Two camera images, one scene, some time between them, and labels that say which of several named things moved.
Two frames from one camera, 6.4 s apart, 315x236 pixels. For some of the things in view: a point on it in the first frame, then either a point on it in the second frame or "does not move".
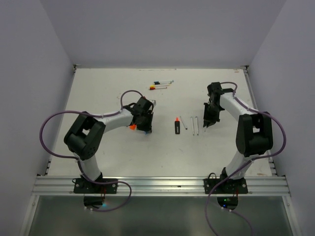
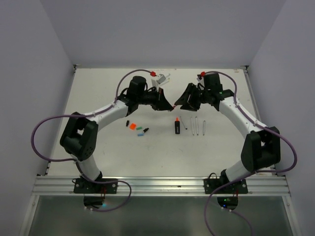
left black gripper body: (145, 121) -> (152, 98)
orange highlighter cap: (133, 127) does not move
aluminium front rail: (162, 185) does not move
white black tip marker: (183, 123) does not move
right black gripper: (209, 120) -> (183, 100)
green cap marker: (192, 124) does not move
